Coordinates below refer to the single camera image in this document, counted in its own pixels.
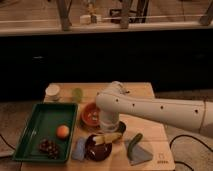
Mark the green plastic tray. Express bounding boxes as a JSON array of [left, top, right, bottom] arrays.
[[13, 103, 78, 163]]

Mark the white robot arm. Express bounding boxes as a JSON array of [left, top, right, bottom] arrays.
[[95, 81, 213, 138]]

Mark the green cucumber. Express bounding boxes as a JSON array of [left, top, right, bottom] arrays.
[[127, 133, 143, 159]]

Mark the dark grape bunch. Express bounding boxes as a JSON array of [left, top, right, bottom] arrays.
[[39, 139, 59, 159]]

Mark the yellow banana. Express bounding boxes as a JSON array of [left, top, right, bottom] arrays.
[[93, 132, 122, 145]]

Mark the blue sponge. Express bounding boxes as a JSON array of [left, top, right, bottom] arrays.
[[71, 137, 86, 161]]

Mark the grey cloth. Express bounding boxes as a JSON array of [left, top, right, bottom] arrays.
[[124, 139, 153, 166]]

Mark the orange bowl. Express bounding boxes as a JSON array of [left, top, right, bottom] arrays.
[[80, 102, 100, 127]]

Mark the black cable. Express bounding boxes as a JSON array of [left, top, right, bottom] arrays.
[[169, 133, 213, 171]]

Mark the purple bowl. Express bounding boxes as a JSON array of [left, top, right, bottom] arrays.
[[85, 134, 112, 162]]

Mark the orange peach fruit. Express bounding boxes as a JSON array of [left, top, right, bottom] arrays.
[[56, 125, 70, 139]]

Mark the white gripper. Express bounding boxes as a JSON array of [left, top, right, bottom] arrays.
[[99, 111, 119, 132]]

